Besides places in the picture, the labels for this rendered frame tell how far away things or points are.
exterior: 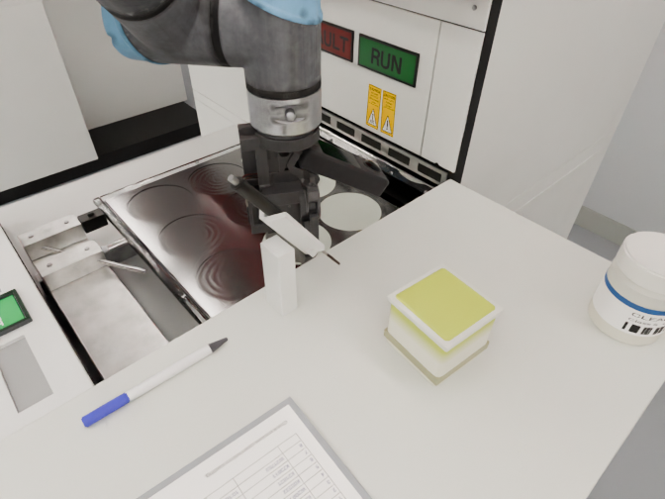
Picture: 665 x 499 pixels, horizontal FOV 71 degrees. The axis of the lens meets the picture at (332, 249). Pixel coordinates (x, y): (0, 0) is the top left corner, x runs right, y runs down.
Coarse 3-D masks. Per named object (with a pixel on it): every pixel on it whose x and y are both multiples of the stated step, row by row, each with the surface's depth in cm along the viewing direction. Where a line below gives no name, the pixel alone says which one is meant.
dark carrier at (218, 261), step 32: (224, 160) 86; (128, 192) 78; (160, 192) 78; (192, 192) 78; (224, 192) 78; (352, 192) 79; (128, 224) 71; (160, 224) 71; (192, 224) 72; (224, 224) 72; (320, 224) 72; (160, 256) 66; (192, 256) 66; (224, 256) 66; (256, 256) 66; (192, 288) 61; (224, 288) 62; (256, 288) 62
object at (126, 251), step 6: (126, 246) 76; (144, 246) 78; (114, 252) 75; (120, 252) 76; (126, 252) 76; (132, 252) 77; (108, 258) 75; (114, 258) 75; (120, 258) 76; (126, 258) 77; (36, 276) 70; (42, 282) 69; (48, 294) 71
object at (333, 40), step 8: (328, 32) 76; (336, 32) 74; (344, 32) 73; (328, 40) 76; (336, 40) 75; (344, 40) 74; (328, 48) 77; (336, 48) 76; (344, 48) 74; (344, 56) 75
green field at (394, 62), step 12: (360, 48) 72; (372, 48) 70; (384, 48) 68; (360, 60) 73; (372, 60) 71; (384, 60) 69; (396, 60) 68; (408, 60) 66; (384, 72) 70; (396, 72) 69; (408, 72) 67
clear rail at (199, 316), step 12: (96, 204) 75; (108, 216) 73; (120, 228) 70; (132, 240) 68; (144, 252) 66; (156, 264) 64; (168, 276) 63; (168, 288) 62; (180, 288) 61; (180, 300) 60; (192, 300) 60; (192, 312) 58
